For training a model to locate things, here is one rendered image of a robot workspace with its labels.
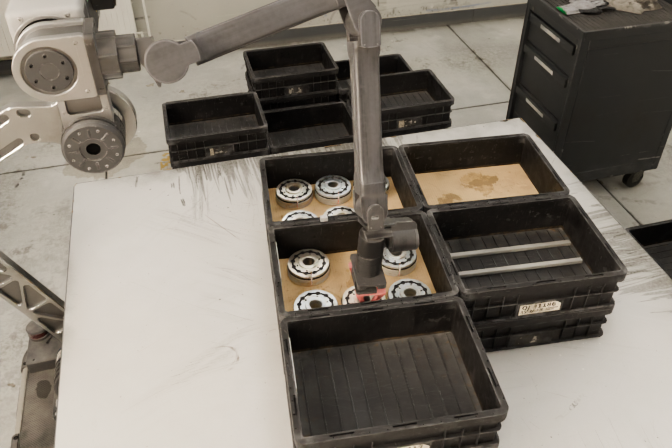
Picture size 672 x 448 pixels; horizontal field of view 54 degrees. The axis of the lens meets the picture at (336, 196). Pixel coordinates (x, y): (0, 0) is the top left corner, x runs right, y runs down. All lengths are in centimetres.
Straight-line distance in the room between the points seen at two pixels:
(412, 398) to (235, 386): 43
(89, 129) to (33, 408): 102
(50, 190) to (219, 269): 181
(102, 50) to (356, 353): 80
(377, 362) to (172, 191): 99
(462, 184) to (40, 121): 114
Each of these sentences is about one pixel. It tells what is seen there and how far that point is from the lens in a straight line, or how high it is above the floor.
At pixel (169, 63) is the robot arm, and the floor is 145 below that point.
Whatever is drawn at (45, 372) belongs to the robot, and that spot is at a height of 24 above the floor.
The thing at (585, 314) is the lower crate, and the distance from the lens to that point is 169.
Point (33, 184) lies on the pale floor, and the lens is 363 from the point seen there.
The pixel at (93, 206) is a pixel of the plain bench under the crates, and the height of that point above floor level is 70.
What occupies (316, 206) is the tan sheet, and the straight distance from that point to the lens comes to 184.
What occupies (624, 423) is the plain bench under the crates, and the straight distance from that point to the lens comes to 166.
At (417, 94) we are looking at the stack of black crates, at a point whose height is 49.
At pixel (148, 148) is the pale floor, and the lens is 370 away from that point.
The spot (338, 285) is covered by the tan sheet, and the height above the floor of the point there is 83.
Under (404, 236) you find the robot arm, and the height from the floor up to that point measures 106.
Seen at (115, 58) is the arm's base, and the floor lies 146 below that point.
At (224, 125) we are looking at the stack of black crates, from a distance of 287.
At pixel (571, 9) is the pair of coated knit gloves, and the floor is 88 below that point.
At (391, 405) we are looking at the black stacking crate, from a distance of 141.
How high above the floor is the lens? 199
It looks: 38 degrees down
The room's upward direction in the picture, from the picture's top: straight up
